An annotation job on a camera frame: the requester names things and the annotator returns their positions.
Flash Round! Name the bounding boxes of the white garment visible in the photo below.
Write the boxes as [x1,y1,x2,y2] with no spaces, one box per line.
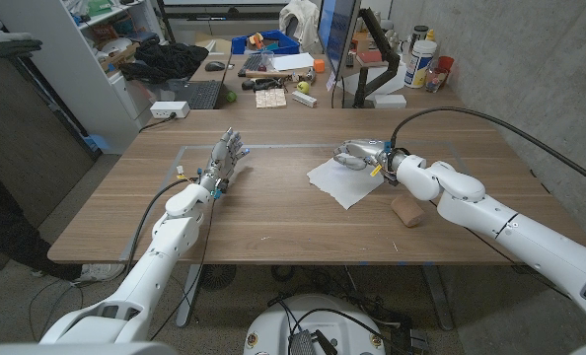
[278,0,321,48]

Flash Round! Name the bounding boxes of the white paper towel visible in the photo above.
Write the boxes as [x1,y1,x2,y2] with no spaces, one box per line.
[306,157,386,211]

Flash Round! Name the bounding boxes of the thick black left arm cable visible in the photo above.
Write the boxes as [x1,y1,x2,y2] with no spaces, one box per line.
[127,177,200,267]

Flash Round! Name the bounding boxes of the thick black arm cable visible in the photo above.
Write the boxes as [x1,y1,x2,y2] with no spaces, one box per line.
[127,177,200,267]
[390,106,586,192]

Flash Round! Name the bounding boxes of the white paper sheet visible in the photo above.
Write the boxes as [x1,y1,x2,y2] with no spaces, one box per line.
[271,51,316,72]

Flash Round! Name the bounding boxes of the wooden handle hammer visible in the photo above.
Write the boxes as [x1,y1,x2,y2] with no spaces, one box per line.
[243,66,317,83]

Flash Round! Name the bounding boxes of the black lid bottle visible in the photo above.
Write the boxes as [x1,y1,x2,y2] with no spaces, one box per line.
[410,24,430,48]

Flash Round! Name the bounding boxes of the grey finned module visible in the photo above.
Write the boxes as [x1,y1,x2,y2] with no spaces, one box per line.
[288,329,319,355]

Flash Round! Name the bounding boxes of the black keyboard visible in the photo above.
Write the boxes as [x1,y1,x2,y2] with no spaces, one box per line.
[237,52,265,78]

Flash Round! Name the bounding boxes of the white rectangular bar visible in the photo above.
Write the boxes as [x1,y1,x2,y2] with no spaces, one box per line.
[291,90,319,108]

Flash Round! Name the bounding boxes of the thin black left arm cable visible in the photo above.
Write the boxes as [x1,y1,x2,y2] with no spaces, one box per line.
[148,195,219,341]

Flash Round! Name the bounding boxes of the white wipes canister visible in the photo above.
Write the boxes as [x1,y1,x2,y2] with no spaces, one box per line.
[403,38,438,90]

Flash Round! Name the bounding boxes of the person's white shoe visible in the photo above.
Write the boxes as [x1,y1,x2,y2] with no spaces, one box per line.
[73,263,126,286]

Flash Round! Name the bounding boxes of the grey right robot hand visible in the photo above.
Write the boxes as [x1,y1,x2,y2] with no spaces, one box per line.
[332,138,398,179]

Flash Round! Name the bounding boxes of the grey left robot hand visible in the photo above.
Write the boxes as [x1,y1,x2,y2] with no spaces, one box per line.
[197,127,251,196]

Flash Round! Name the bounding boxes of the person's gloved hand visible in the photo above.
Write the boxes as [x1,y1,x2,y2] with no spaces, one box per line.
[0,19,43,58]

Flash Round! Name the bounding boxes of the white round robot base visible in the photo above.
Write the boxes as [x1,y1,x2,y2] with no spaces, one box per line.
[243,294,387,355]

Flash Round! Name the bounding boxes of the black cloth pile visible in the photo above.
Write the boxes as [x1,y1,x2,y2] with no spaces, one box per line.
[118,41,210,84]

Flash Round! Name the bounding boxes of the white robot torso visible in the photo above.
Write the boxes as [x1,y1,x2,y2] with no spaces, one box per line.
[0,340,176,355]

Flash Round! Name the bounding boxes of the blue plastic bin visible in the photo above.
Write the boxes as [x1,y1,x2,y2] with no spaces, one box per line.
[231,29,301,55]

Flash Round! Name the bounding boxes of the clear glass jar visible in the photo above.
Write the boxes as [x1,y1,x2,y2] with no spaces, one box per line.
[424,66,447,94]

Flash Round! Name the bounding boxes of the brown cork block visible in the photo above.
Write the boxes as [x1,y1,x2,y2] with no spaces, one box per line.
[390,192,426,229]

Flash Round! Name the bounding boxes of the grey table leg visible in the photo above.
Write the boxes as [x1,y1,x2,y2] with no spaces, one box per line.
[420,265,455,331]
[175,264,205,328]

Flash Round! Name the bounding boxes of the small black gadget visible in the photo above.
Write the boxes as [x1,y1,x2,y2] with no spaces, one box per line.
[241,77,285,93]

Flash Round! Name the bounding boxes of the round black floor fan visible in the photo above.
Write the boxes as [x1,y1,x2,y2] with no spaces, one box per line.
[199,264,238,292]

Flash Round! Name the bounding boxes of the black laptop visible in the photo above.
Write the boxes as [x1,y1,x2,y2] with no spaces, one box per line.
[162,48,235,110]

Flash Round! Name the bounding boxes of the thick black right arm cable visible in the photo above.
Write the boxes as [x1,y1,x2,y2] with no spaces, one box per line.
[390,106,586,192]

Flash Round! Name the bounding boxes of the computer monitor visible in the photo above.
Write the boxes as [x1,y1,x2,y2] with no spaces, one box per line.
[317,0,362,80]

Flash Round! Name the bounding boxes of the white flat box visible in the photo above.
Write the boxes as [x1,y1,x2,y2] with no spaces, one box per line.
[373,93,407,109]

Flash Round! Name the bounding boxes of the person's dark trouser leg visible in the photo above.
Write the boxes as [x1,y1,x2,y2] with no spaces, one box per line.
[0,157,83,282]

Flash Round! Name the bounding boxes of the brown wooden partition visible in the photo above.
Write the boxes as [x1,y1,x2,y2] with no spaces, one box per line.
[0,48,97,228]

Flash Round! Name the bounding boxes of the white shelf unit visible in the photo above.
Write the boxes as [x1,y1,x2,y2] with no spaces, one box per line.
[0,0,166,154]

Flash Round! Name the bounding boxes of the wooden blocks set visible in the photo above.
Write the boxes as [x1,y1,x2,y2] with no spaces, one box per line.
[255,88,288,109]

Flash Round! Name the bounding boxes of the white power adapter box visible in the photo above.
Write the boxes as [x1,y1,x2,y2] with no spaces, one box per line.
[149,101,191,119]

